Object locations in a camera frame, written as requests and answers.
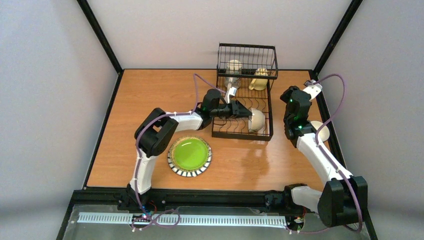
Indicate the tall patterned ceramic cup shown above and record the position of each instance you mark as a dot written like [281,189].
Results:
[233,67]

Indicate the yellow ceramic mug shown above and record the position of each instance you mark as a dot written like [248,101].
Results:
[259,84]

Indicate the black enclosure frame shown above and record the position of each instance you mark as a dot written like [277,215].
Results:
[121,197]

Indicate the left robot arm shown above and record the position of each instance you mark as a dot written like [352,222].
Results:
[155,133]

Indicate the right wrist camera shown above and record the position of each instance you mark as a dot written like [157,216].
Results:
[313,88]

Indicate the striped plate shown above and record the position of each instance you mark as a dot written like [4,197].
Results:
[188,173]

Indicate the green plate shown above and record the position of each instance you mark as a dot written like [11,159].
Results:
[190,153]

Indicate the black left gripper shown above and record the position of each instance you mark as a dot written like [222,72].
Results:
[234,108]

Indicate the white cable duct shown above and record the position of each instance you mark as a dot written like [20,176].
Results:
[184,220]

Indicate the black wire dish rack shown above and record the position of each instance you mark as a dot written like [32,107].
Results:
[252,57]

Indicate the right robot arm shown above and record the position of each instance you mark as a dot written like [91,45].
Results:
[344,196]

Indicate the white bowl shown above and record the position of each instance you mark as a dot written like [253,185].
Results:
[256,121]
[324,134]

